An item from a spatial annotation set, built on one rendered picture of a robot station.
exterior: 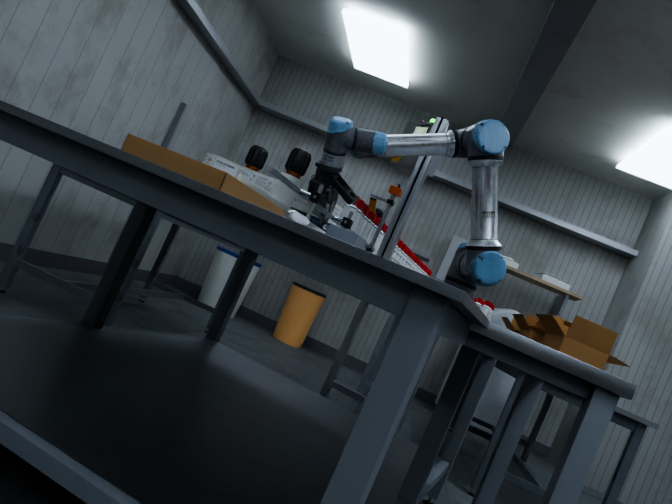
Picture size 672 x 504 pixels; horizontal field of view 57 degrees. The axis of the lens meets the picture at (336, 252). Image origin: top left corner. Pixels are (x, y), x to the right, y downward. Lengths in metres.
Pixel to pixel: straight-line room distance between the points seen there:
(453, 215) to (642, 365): 2.44
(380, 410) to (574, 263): 6.26
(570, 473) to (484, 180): 0.92
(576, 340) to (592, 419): 2.08
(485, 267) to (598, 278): 5.30
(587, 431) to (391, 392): 0.74
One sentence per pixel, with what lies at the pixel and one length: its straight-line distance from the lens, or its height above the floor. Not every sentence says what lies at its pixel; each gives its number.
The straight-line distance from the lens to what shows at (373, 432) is 1.08.
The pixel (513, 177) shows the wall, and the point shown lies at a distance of 7.28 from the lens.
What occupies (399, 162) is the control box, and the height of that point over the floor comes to 1.29.
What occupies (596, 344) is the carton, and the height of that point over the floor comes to 1.05.
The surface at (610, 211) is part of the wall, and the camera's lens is 7.43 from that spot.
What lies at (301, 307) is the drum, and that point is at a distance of 6.51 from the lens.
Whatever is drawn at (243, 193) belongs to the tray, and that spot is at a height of 0.85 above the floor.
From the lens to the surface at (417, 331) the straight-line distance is 1.06.
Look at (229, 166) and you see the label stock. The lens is 2.38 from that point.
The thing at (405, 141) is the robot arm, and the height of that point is 1.30.
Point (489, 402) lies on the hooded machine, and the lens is 6.34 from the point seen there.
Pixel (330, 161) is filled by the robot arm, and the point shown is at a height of 1.11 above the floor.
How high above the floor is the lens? 0.75
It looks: 3 degrees up
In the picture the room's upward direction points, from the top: 24 degrees clockwise
